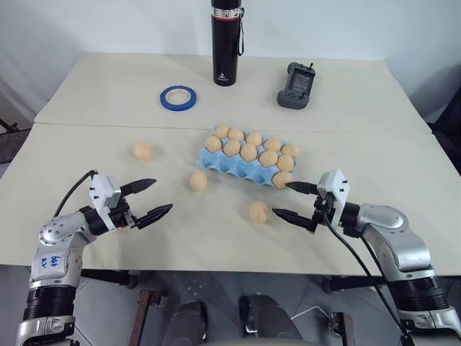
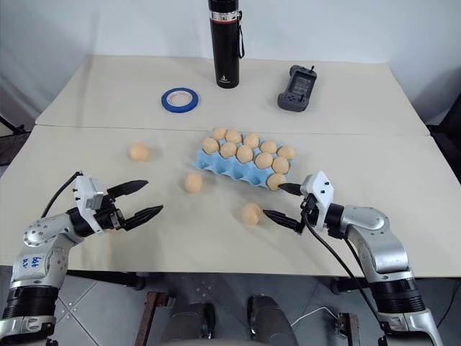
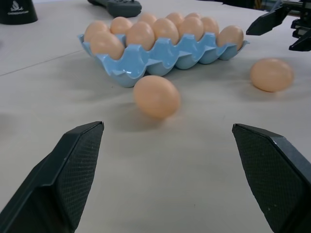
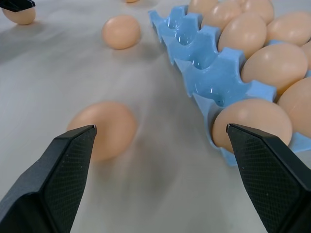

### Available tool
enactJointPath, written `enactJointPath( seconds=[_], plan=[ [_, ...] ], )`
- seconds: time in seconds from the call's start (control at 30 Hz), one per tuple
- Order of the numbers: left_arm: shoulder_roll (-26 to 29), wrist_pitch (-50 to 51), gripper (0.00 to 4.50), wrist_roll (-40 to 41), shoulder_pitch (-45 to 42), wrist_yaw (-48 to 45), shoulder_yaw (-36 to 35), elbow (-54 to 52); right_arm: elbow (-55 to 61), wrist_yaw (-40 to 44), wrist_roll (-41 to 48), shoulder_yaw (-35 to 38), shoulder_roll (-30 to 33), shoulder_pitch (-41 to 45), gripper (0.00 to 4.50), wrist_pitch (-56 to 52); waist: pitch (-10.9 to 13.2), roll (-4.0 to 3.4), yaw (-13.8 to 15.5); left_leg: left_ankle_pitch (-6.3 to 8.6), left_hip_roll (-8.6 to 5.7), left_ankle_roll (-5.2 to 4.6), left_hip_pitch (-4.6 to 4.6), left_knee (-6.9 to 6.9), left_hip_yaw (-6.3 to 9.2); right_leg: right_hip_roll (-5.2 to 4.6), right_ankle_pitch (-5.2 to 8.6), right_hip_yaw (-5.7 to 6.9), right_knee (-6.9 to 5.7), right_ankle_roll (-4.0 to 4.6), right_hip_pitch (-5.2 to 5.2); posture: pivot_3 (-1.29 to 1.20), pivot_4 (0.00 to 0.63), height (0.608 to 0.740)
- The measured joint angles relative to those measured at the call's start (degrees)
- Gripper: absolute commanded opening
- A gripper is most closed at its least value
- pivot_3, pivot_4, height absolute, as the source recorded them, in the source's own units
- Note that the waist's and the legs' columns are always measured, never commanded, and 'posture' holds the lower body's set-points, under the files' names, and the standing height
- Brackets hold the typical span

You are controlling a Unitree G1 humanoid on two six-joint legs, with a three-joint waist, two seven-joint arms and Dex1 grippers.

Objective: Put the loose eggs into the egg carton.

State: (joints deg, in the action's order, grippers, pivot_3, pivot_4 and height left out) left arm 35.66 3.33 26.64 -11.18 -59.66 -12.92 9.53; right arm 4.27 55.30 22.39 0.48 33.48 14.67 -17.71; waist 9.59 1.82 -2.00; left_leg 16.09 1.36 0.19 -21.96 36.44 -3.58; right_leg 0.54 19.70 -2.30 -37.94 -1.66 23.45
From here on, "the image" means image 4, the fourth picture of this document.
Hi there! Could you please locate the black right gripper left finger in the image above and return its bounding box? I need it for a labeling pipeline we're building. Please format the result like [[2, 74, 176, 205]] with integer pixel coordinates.
[[0, 124, 98, 233]]

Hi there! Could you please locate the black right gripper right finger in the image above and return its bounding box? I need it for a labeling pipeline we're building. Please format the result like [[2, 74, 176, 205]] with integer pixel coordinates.
[[226, 123, 311, 233]]

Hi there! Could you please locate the blue plastic egg tray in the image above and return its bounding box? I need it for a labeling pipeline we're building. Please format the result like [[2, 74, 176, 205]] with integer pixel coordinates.
[[147, 4, 311, 167]]

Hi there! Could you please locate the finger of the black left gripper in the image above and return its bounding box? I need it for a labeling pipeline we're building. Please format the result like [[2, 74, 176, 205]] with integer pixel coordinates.
[[0, 0, 36, 13]]

